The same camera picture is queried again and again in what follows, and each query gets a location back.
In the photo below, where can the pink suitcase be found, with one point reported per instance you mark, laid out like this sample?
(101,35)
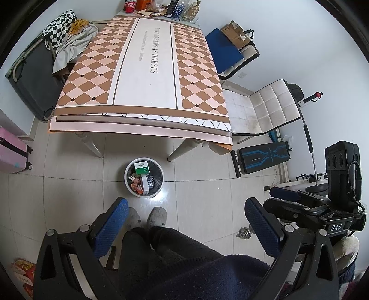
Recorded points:
(13,151)

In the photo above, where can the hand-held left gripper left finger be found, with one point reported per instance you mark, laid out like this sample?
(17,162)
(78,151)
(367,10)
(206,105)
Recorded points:
(111,228)

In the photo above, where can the black and white checkered cloth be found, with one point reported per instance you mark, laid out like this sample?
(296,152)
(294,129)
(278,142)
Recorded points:
(60,24)

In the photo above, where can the grey slipper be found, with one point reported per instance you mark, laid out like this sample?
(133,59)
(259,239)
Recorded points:
(133,217)
(157,217)

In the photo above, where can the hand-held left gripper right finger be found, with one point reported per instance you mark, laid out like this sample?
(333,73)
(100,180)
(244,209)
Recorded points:
(263,228)

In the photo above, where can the black suitcase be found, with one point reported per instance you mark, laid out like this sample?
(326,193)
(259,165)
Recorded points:
(34,78)

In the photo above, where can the white chair with black frame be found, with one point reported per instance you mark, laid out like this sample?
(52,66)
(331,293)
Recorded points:
(248,54)

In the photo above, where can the black and blue weight bench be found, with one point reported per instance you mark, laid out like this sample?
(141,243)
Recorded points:
(259,157)

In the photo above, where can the white quilted chair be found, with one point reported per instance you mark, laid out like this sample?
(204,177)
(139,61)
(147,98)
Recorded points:
(259,112)

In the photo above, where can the blue patterned blister pack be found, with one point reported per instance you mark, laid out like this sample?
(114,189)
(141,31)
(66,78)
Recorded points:
(150,181)

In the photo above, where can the black bottle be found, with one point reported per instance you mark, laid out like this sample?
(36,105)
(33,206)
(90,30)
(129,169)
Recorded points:
(172,7)

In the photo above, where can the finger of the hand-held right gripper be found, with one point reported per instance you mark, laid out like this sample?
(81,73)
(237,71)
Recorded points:
(291,208)
(285,194)

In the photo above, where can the white box with green label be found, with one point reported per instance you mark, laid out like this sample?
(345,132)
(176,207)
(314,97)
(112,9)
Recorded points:
(141,169)

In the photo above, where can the white round trash bin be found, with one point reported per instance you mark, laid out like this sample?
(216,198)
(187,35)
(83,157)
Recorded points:
(158,173)

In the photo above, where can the red cola can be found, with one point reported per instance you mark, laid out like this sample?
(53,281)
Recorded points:
(129,5)

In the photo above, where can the steel barbell bar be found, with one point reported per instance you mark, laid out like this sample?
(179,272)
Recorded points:
(309,138)

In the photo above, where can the clear glass bottle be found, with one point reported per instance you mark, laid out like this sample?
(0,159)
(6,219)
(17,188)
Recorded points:
(192,11)

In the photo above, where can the red printed packet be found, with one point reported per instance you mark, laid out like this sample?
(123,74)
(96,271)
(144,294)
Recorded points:
(24,274)

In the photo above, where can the open cardboard box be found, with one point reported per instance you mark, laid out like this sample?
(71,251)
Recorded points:
(235,33)

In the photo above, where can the table with checkered cloth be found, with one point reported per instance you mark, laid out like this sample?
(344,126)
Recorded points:
(144,78)

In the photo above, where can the person's legs in dark pants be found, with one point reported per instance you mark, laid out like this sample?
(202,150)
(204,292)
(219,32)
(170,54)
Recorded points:
(161,259)

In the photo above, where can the dark blue labelled bottle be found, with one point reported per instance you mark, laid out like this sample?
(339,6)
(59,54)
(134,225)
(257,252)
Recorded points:
(179,10)

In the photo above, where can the orange plastic packet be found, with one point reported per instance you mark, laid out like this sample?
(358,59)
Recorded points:
(135,186)

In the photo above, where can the white crumpled cloth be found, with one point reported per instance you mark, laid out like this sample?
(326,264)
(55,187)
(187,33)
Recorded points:
(72,46)

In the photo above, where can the black weight plates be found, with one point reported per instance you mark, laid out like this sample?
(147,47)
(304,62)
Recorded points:
(317,189)

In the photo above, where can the orange box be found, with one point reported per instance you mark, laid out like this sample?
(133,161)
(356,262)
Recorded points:
(142,4)

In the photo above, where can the white box with blue print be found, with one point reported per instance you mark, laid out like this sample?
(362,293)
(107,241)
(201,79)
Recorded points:
(145,185)

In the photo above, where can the brown paper bag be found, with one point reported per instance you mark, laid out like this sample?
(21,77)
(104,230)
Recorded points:
(154,8)

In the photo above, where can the small metal dumbbell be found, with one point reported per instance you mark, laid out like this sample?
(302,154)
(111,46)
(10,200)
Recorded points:
(245,233)

